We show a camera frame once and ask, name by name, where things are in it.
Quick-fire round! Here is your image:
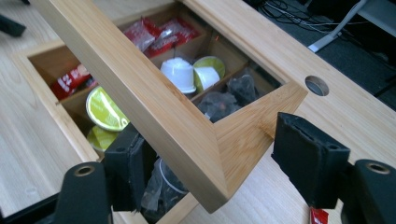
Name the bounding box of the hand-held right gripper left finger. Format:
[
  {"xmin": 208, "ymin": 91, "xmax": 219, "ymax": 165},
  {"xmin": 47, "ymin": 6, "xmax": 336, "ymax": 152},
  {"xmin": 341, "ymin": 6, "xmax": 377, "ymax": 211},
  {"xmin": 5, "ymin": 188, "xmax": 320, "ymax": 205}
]
[{"xmin": 104, "ymin": 122, "xmax": 158, "ymax": 213}]

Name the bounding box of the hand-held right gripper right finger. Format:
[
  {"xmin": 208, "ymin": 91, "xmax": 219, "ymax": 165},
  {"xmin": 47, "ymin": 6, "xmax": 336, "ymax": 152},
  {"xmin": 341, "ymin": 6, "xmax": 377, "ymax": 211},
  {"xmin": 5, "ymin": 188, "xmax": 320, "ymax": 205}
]
[{"xmin": 271, "ymin": 111, "xmax": 352, "ymax": 210}]

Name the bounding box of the red stick packet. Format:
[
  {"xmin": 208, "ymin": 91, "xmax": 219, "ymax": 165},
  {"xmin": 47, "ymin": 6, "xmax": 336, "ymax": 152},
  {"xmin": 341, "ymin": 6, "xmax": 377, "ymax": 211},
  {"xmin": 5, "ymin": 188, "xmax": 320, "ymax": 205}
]
[{"xmin": 309, "ymin": 207, "xmax": 330, "ymax": 224}]

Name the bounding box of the wooden tea box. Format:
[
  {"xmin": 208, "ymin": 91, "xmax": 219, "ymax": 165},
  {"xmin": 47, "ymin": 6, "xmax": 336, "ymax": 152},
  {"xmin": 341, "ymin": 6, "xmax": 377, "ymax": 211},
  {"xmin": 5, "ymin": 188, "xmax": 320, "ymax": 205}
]
[{"xmin": 10, "ymin": 0, "xmax": 289, "ymax": 224}]

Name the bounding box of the white capsule green foil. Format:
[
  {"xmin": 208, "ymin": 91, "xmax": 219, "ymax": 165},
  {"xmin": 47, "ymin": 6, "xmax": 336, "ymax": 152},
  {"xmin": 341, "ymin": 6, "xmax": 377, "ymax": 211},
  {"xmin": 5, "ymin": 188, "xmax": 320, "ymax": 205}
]
[
  {"xmin": 86, "ymin": 125, "xmax": 120, "ymax": 153},
  {"xmin": 192, "ymin": 55, "xmax": 227, "ymax": 93},
  {"xmin": 85, "ymin": 86, "xmax": 131, "ymax": 133}
]

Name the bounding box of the pile of dark tea bags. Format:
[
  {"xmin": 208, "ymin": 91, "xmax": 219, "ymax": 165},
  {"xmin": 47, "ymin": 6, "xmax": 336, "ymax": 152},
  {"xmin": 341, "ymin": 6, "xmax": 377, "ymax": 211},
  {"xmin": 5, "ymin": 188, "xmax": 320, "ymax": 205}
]
[{"xmin": 140, "ymin": 73, "xmax": 260, "ymax": 224}]

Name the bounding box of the white desk leg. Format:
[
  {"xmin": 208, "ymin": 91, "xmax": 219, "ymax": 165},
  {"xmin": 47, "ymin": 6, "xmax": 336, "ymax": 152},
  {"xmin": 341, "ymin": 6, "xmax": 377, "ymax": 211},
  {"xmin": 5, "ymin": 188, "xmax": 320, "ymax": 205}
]
[{"xmin": 307, "ymin": 0, "xmax": 369, "ymax": 53}]

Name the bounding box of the pile of red sachets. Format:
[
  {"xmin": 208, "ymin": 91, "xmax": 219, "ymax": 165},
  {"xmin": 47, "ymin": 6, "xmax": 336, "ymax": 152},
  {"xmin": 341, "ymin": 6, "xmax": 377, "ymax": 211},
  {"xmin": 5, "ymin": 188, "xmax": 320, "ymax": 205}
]
[{"xmin": 50, "ymin": 17, "xmax": 201, "ymax": 101}]

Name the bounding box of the white desk top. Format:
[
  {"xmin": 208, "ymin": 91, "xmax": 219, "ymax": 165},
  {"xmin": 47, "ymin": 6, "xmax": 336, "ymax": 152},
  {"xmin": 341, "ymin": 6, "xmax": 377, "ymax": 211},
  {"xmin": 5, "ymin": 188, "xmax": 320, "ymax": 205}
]
[{"xmin": 357, "ymin": 0, "xmax": 396, "ymax": 37}]

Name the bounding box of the round table cable hole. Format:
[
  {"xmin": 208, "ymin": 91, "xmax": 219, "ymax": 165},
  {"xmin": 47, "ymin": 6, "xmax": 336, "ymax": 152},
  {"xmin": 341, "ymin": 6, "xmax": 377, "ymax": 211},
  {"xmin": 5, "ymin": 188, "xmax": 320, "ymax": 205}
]
[{"xmin": 304, "ymin": 75, "xmax": 331, "ymax": 97}]

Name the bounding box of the tangle of floor cables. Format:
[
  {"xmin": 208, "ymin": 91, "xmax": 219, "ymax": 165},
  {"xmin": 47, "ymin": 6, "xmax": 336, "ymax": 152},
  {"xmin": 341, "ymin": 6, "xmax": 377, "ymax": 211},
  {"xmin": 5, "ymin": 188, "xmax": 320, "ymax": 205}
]
[{"xmin": 257, "ymin": 0, "xmax": 345, "ymax": 35}]

